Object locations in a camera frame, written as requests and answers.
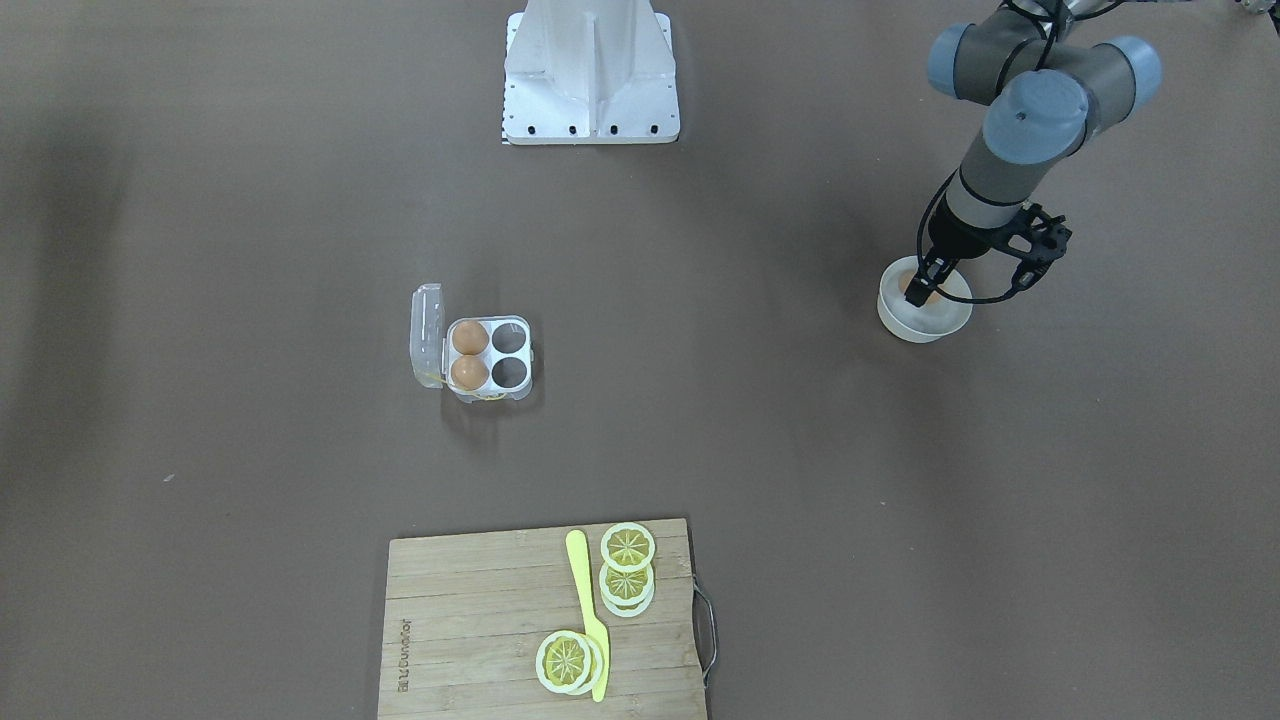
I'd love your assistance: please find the clear plastic egg box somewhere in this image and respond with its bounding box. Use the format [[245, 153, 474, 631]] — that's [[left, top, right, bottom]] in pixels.
[[408, 283, 534, 404]]

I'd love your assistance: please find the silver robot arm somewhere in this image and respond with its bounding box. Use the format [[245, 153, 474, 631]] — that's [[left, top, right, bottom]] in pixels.
[[904, 1, 1164, 307]]

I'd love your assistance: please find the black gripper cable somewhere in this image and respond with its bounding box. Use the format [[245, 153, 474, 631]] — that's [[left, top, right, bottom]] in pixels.
[[916, 170, 1041, 305]]

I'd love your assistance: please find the wooden cutting board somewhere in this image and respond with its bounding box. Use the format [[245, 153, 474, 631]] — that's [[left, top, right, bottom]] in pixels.
[[378, 518, 714, 719]]

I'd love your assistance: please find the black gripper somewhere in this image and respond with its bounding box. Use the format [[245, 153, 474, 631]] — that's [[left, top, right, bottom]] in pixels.
[[905, 232, 966, 307]]

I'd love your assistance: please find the white ceramic bowl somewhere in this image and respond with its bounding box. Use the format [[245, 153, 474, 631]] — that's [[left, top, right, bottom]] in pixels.
[[876, 256, 973, 345]]

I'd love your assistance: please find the brown egg in box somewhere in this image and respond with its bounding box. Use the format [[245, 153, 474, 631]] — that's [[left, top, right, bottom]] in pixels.
[[449, 355, 490, 391], [451, 319, 490, 355]]

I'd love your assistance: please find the white camera post pedestal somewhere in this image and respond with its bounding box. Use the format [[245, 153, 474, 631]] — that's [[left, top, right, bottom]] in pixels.
[[500, 1, 681, 146]]

